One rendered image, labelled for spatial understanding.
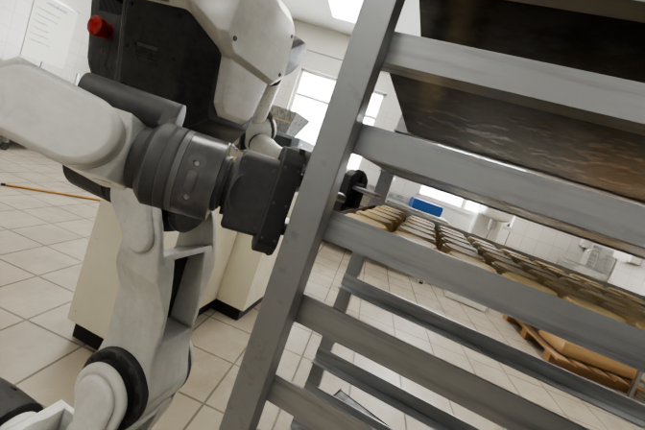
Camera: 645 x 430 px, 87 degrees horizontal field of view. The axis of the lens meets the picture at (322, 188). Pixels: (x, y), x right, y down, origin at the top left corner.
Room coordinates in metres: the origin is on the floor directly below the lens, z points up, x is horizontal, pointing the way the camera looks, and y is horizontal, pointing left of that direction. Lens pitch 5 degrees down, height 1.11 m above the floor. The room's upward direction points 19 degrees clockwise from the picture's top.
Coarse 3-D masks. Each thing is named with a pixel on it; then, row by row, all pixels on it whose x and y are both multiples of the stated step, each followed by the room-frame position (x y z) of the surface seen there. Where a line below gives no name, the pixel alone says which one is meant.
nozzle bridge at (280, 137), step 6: (276, 132) 1.99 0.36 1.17; (282, 132) 1.98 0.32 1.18; (276, 138) 2.08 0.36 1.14; (282, 138) 2.07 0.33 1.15; (288, 138) 2.00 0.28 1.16; (294, 138) 1.97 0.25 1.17; (282, 144) 2.07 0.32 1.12; (288, 144) 2.06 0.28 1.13; (294, 144) 1.96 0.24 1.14; (300, 144) 1.99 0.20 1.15; (306, 144) 2.10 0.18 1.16; (312, 144) 2.21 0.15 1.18; (306, 150) 2.13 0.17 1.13; (312, 150) 2.25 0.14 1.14
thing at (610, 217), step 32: (384, 160) 0.32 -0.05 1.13; (416, 160) 0.31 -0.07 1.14; (448, 160) 0.31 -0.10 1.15; (480, 160) 0.30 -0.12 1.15; (480, 192) 0.30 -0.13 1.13; (512, 192) 0.29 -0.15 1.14; (544, 192) 0.28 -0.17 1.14; (576, 192) 0.28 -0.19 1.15; (576, 224) 0.27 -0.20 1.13; (608, 224) 0.27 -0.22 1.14; (640, 224) 0.26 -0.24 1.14
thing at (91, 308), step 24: (96, 216) 1.41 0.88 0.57; (216, 216) 1.70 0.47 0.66; (96, 240) 1.40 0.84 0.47; (120, 240) 1.37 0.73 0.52; (168, 240) 1.38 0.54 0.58; (216, 240) 1.77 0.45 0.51; (96, 264) 1.39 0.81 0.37; (216, 264) 1.86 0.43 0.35; (96, 288) 1.38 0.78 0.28; (216, 288) 1.96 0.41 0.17; (72, 312) 1.40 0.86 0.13; (96, 312) 1.37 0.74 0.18; (96, 336) 1.40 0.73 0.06
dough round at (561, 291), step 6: (546, 282) 0.38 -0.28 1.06; (552, 282) 0.38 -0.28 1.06; (552, 288) 0.36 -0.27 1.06; (558, 288) 0.36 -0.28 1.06; (564, 288) 0.37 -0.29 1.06; (570, 288) 0.39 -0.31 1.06; (558, 294) 0.36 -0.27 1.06; (564, 294) 0.35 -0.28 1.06; (570, 294) 0.35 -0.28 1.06; (576, 294) 0.36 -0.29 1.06; (582, 294) 0.37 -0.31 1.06; (588, 300) 0.35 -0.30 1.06; (594, 300) 0.35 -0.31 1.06
